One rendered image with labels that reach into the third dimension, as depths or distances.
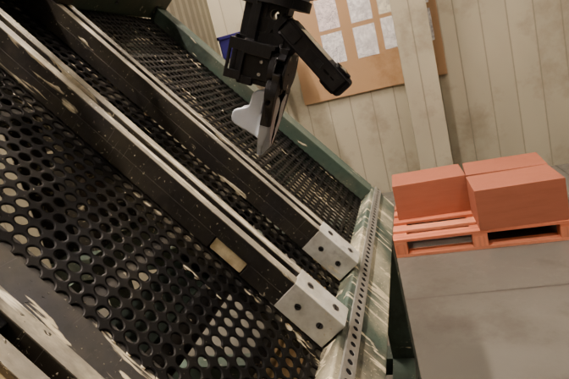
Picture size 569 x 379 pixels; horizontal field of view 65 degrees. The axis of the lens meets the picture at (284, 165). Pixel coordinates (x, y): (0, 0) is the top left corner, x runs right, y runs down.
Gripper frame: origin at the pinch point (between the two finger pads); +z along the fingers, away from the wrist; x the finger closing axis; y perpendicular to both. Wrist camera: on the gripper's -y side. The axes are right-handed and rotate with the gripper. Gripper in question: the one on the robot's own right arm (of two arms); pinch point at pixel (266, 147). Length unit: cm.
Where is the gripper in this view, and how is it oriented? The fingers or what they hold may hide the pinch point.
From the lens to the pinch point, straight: 62.8
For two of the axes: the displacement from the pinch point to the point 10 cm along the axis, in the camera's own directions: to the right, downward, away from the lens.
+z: -2.3, 9.3, 2.9
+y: -9.5, -2.8, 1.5
